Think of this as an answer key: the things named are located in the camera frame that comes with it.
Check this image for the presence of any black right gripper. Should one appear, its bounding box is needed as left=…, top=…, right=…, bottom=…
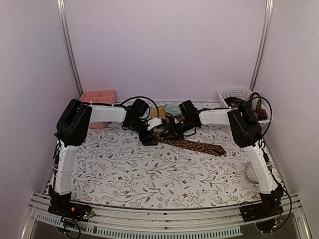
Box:
left=160, top=119, right=195, bottom=140

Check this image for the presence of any brown floral tie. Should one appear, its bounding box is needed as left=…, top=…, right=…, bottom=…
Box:
left=155, top=132, right=226, bottom=156

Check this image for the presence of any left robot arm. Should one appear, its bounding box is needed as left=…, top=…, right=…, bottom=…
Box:
left=49, top=96, right=162, bottom=216

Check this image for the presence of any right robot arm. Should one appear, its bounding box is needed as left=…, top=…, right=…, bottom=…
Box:
left=160, top=100, right=286, bottom=217

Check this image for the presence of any bamboo mat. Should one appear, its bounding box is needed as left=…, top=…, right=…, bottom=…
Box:
left=150, top=106, right=173, bottom=120

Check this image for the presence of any light green ceramic bowl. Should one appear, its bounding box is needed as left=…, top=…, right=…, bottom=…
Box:
left=164, top=103, right=182, bottom=117

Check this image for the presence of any pink divided organizer tray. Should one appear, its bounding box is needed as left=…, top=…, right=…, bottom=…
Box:
left=79, top=89, right=116, bottom=128

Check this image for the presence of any patterned glass bowl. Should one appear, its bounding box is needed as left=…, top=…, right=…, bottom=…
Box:
left=244, top=161, right=259, bottom=184

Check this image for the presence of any white plastic basket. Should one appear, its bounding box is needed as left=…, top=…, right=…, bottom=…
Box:
left=216, top=89, right=270, bottom=128

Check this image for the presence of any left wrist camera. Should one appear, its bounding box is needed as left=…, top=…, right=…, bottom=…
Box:
left=147, top=118, right=162, bottom=131

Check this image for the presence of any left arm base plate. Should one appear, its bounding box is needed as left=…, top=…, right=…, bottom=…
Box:
left=48, top=203, right=95, bottom=222

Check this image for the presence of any aluminium front rail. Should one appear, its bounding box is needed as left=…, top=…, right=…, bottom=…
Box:
left=21, top=193, right=313, bottom=239

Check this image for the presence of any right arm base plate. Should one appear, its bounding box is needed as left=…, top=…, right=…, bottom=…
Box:
left=239, top=199, right=284, bottom=222

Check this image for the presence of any aluminium left corner post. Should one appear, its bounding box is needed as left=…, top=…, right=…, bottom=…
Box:
left=56, top=0, right=84, bottom=96

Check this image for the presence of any aluminium corner post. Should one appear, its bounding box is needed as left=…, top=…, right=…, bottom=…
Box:
left=249, top=0, right=274, bottom=91
left=56, top=0, right=84, bottom=96

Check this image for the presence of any aluminium right corner post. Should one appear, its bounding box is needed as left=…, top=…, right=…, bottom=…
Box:
left=249, top=0, right=274, bottom=91

